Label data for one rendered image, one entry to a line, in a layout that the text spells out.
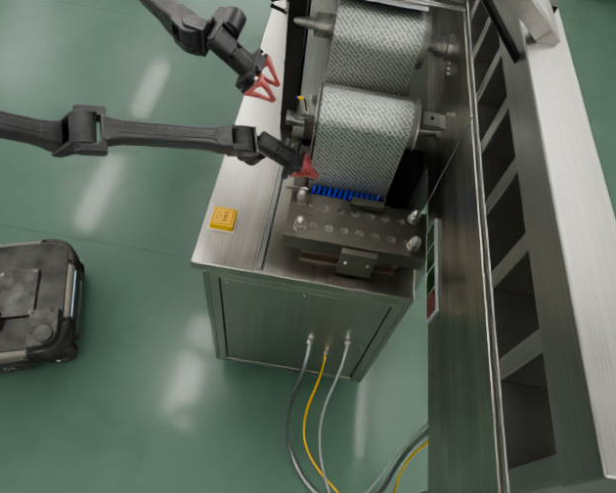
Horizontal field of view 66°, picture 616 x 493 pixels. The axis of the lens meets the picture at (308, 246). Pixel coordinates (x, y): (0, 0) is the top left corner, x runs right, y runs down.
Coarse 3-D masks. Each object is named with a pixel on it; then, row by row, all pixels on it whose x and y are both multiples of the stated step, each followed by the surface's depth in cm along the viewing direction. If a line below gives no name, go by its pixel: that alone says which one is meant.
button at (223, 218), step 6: (216, 210) 145; (222, 210) 146; (228, 210) 146; (234, 210) 146; (216, 216) 144; (222, 216) 144; (228, 216) 145; (234, 216) 145; (210, 222) 143; (216, 222) 143; (222, 222) 143; (228, 222) 143; (234, 222) 145; (216, 228) 144; (222, 228) 144; (228, 228) 143
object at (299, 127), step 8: (296, 120) 133; (304, 120) 133; (296, 128) 138; (304, 128) 134; (312, 128) 133; (296, 136) 136; (304, 136) 136; (312, 136) 140; (304, 144) 139; (288, 176) 157; (288, 184) 156; (296, 184) 155; (304, 184) 154
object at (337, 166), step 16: (320, 144) 128; (320, 160) 133; (336, 160) 132; (352, 160) 131; (368, 160) 130; (384, 160) 130; (320, 176) 138; (336, 176) 137; (352, 176) 136; (368, 176) 136; (384, 176) 135; (368, 192) 141; (384, 192) 140
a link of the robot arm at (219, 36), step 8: (216, 24) 112; (224, 24) 112; (216, 32) 109; (224, 32) 110; (232, 32) 113; (208, 40) 110; (216, 40) 109; (224, 40) 110; (232, 40) 111; (216, 48) 110; (224, 48) 110; (232, 48) 111; (224, 56) 112; (232, 56) 113
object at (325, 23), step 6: (318, 12) 130; (318, 18) 130; (324, 18) 130; (330, 18) 130; (318, 24) 130; (324, 24) 130; (330, 24) 130; (318, 30) 131; (324, 30) 131; (330, 30) 131; (318, 36) 134; (324, 36) 133; (330, 36) 132
